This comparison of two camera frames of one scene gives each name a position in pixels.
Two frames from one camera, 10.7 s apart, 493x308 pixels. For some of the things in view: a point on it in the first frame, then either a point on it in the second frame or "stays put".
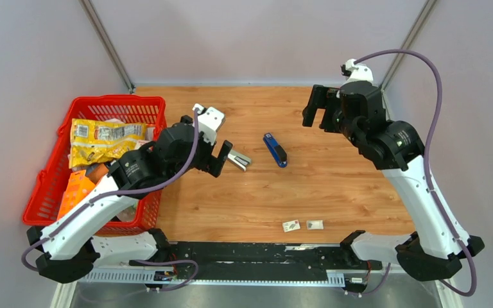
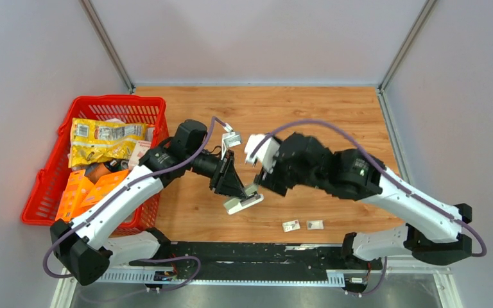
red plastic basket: (45, 203) stays put
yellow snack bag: (92, 142) stays put
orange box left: (78, 185) stays put
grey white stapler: (239, 159) -> (235, 205)
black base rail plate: (231, 261) stays put
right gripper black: (318, 99) -> (272, 181)
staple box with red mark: (291, 225) stays put
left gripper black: (211, 163) -> (218, 181)
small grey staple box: (315, 224) stays put
